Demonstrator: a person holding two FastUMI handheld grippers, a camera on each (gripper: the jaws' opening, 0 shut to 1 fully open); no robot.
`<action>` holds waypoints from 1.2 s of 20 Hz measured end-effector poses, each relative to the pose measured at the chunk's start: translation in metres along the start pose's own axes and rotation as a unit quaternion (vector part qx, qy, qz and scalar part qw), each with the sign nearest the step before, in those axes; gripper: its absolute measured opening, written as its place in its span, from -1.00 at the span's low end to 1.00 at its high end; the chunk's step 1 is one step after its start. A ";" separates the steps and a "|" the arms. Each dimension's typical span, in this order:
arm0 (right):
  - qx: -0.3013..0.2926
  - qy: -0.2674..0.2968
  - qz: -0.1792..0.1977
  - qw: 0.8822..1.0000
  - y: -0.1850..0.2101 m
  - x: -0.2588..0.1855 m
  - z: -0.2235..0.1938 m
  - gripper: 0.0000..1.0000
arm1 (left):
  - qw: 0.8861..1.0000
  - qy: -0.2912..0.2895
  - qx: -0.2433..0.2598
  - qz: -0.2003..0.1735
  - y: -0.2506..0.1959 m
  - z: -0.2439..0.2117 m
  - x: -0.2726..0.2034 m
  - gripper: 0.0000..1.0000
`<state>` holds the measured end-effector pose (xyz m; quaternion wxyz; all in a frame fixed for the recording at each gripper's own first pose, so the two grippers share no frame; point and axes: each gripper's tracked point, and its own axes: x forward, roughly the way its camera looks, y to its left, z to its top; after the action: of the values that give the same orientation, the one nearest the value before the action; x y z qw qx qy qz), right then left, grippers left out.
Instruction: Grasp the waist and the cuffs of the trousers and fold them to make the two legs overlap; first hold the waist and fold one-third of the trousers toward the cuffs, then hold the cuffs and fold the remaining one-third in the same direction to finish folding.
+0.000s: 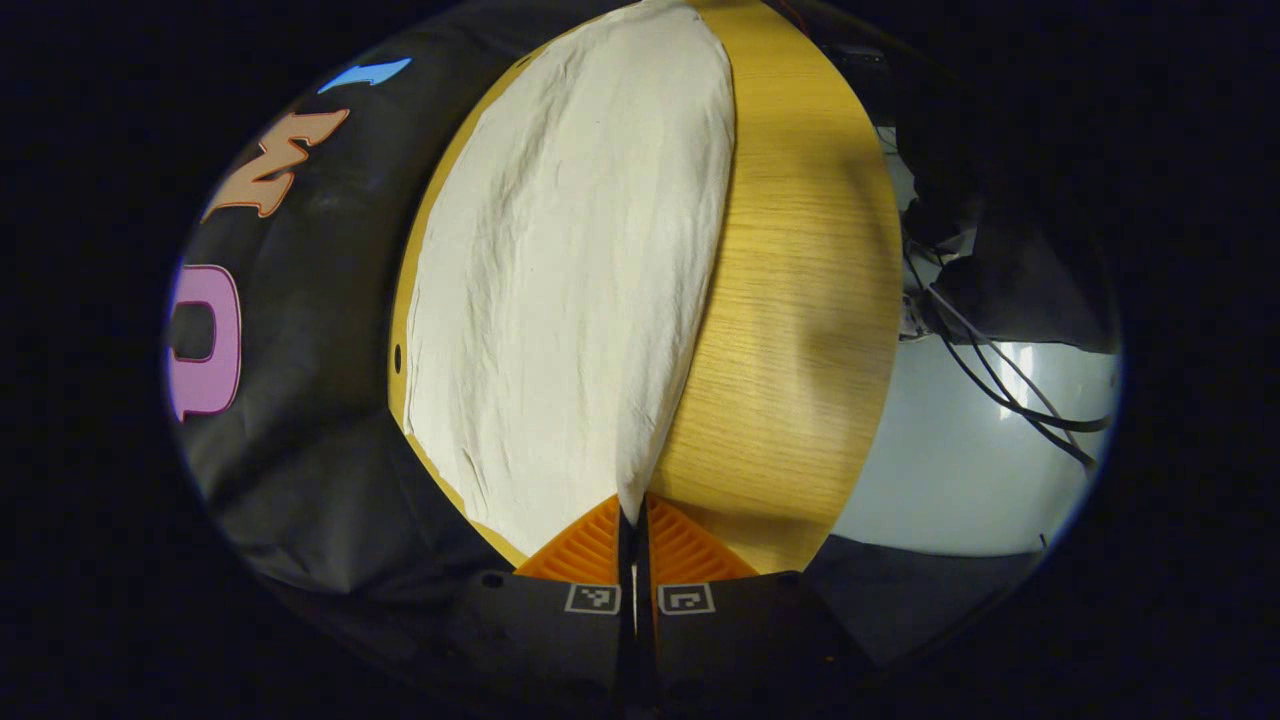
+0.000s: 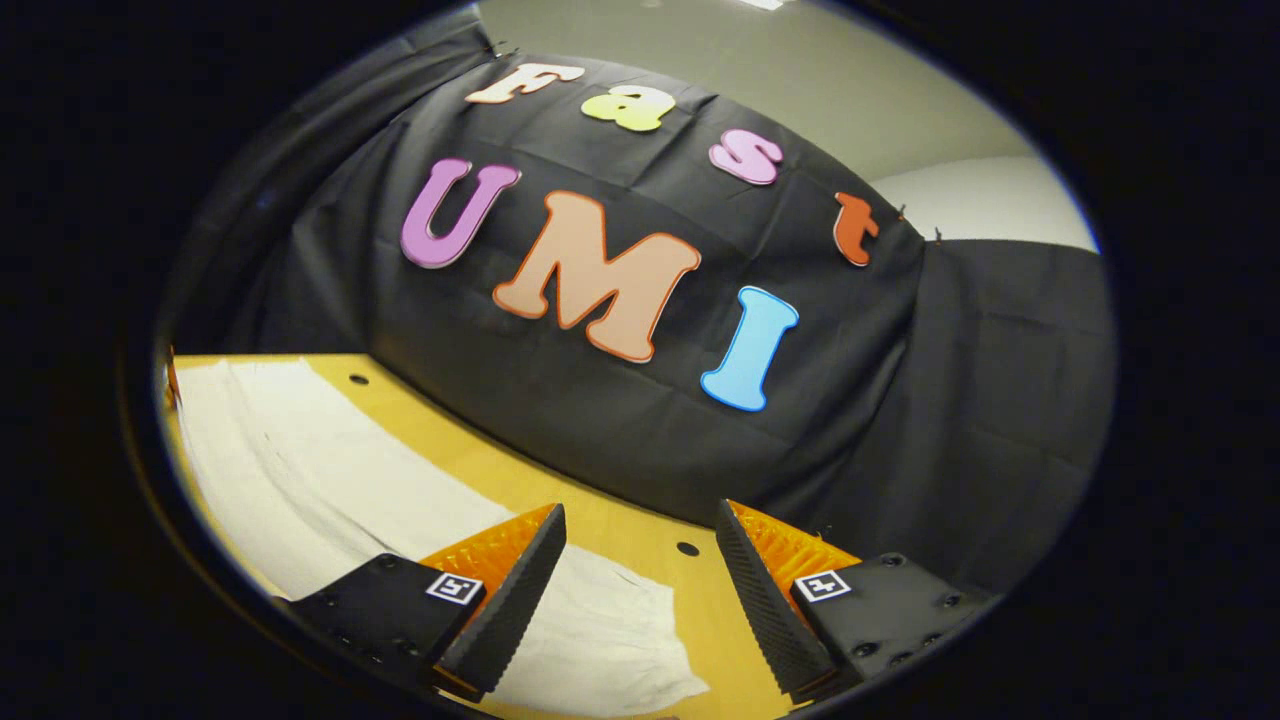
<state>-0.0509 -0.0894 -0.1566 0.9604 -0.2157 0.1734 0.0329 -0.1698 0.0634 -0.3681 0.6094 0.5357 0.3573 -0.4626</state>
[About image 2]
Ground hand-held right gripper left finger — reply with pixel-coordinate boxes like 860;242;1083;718
285;503;567;703

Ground white jeans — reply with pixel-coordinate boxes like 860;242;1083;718
170;358;713;719

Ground black backdrop cloth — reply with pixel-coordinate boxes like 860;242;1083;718
160;8;1117;601

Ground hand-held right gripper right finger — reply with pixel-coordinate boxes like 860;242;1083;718
715;498;1001;707

